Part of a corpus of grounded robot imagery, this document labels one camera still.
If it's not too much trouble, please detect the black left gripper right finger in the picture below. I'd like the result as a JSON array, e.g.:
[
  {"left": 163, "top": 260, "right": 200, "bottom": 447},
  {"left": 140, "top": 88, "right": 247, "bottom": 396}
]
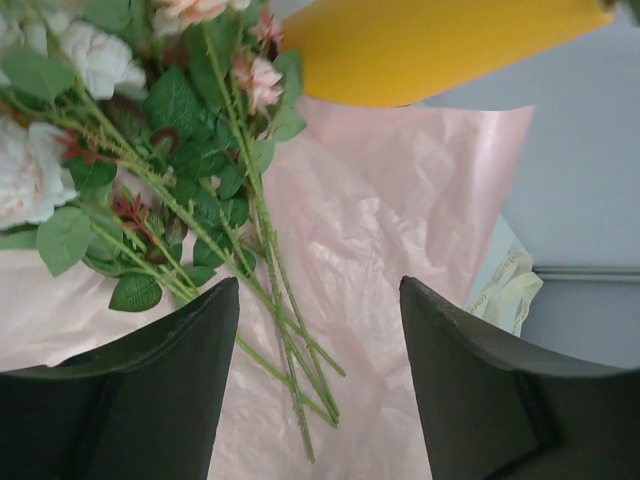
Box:
[{"left": 399, "top": 276, "right": 639, "bottom": 479}]

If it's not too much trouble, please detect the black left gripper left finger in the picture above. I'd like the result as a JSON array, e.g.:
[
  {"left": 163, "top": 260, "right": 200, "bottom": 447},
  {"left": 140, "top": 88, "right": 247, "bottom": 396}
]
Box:
[{"left": 1, "top": 278, "right": 239, "bottom": 480}]

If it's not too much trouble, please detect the cream ribbon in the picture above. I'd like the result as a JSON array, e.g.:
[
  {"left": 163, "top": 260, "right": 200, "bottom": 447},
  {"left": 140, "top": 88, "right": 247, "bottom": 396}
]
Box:
[{"left": 465, "top": 246, "right": 543, "bottom": 337}]

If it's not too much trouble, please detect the purple pink wrapping paper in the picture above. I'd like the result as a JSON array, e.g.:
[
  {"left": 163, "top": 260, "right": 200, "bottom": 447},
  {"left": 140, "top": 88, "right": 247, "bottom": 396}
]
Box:
[{"left": 1, "top": 98, "right": 533, "bottom": 479}]

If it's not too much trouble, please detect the pink artificial flower bunch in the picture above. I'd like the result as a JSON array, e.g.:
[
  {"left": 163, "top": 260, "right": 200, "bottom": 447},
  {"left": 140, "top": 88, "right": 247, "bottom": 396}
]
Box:
[{"left": 1, "top": 1, "right": 340, "bottom": 448}]

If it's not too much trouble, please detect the yellow cylindrical vase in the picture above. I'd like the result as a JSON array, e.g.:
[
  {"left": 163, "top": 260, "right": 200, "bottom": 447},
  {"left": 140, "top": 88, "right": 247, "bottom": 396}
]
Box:
[{"left": 283, "top": 0, "right": 613, "bottom": 108}]

